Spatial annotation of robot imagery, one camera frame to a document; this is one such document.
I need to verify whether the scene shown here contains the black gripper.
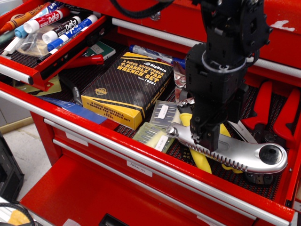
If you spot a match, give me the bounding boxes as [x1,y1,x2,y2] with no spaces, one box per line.
[185,43,247,152]

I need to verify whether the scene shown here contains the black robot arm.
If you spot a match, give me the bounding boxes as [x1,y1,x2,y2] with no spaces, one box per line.
[185,0,272,151]

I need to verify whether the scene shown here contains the blue marker in main drawer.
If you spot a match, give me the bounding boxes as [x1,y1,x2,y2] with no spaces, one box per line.
[129,45,185,69]

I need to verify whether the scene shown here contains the open main red drawer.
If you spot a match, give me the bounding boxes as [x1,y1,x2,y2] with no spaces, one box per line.
[0,39,301,226]

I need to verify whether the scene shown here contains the black yellow tap wrench box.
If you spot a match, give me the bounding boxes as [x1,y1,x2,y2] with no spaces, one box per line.
[81,52,173,129]

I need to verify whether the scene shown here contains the green white small box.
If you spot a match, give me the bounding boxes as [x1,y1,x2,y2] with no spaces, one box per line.
[83,41,116,60]

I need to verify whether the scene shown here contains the open small red drawer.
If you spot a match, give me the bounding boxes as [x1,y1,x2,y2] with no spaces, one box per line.
[0,0,109,92]

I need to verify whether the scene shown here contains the clear blade case upper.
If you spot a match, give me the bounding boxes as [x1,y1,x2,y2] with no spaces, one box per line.
[150,100,181,129]

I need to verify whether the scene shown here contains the clear blade case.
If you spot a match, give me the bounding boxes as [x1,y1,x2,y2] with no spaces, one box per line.
[150,100,181,129]
[133,122,174,153]

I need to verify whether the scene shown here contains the clear blade case lower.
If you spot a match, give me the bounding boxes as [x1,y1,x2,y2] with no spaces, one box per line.
[133,122,174,153]

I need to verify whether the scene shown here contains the red tool chest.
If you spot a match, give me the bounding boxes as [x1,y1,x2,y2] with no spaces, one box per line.
[20,0,301,226]

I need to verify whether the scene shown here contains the silver cabinet lock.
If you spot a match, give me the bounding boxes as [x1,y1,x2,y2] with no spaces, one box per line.
[150,12,161,21]

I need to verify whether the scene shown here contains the blue plastic card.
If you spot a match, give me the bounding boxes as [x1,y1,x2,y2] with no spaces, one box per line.
[39,96,106,124]

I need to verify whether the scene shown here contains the yellowish plastic plate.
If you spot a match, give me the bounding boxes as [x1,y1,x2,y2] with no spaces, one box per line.
[12,75,62,97]

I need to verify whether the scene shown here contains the blue Expo marker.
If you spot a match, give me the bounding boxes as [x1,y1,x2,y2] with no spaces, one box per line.
[47,15,98,52]

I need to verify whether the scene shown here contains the black Expo marker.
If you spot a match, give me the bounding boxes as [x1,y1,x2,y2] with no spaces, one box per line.
[42,16,82,44]

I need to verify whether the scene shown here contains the clear plastic bag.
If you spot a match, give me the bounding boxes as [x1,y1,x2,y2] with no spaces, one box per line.
[16,32,49,57]

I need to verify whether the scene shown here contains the black crate on floor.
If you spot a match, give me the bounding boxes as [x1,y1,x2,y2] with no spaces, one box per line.
[0,134,24,202]

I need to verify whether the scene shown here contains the yellow sponge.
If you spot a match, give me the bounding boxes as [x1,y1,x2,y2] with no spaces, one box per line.
[8,210,30,226]

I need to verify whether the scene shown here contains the red Expo marker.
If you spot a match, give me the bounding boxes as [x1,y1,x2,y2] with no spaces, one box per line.
[24,7,70,34]

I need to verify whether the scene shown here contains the light blue capped marker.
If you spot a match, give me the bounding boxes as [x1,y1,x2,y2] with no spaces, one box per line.
[15,1,65,38]

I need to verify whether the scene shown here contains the orange Crayola marker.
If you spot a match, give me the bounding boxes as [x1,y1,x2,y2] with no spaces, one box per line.
[0,2,50,34]

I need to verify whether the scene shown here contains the yellow handled tin snips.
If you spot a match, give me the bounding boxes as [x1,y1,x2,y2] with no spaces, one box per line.
[173,61,244,175]

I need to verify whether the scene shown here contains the black wire stripper tool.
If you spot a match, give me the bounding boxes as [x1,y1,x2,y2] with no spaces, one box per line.
[180,145,194,163]

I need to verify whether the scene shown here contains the red grey handled scissors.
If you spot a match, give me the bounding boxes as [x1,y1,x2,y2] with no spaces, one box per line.
[228,121,258,144]

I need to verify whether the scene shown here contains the red handled crimping pliers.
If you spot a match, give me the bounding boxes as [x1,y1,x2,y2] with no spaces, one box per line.
[240,80,301,187]

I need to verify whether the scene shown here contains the red handled tool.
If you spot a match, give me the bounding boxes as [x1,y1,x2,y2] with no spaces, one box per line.
[65,55,104,69]

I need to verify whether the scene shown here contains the black cable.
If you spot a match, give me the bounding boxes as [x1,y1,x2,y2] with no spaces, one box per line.
[109,0,176,19]

